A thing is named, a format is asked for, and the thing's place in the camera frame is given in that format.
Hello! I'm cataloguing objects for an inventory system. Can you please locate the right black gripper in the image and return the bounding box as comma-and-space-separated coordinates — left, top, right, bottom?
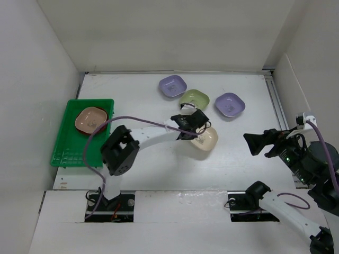
244, 124, 312, 183

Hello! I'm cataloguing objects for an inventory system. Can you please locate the cream square dish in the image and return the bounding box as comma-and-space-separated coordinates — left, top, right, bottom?
190, 127, 219, 152

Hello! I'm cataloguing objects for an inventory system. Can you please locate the green square dish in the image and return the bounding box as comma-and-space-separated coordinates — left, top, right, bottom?
179, 89, 210, 111

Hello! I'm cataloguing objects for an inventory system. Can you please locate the brown square dish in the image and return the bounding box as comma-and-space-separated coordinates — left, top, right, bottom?
74, 106, 108, 134

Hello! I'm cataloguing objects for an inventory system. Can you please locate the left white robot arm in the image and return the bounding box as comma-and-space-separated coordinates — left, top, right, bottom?
100, 110, 211, 210

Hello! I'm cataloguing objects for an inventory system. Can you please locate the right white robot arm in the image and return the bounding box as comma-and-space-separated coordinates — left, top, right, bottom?
243, 128, 338, 253

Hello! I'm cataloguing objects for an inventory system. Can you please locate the green plastic bin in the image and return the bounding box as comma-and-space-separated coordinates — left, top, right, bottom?
50, 99, 114, 168

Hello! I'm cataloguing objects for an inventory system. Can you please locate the upper left purple square dish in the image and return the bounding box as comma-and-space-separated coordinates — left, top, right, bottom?
158, 75, 188, 98

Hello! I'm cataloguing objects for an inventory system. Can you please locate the purple square dish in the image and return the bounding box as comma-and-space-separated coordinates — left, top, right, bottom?
158, 75, 188, 98
215, 93, 246, 117

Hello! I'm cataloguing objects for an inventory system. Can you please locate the right purple square dish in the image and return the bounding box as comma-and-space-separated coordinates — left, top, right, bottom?
215, 93, 246, 117

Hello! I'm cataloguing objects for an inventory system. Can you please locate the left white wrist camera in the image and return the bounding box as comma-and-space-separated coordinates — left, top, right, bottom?
180, 103, 198, 111

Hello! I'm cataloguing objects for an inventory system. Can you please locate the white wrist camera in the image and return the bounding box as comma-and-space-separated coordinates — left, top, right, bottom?
180, 103, 198, 111
296, 112, 317, 131

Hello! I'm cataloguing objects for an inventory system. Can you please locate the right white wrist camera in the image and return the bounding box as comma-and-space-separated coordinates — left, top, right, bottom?
296, 112, 317, 131

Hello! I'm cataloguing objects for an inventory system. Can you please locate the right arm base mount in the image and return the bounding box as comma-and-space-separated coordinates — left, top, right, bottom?
224, 191, 279, 222

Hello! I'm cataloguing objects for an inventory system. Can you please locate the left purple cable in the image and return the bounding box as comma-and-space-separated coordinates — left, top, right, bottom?
82, 104, 199, 219

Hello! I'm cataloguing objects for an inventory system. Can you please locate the right aluminium frame rail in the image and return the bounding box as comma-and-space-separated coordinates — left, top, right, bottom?
262, 69, 309, 189

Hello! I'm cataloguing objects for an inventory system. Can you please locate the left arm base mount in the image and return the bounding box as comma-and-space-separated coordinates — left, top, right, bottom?
84, 192, 135, 223

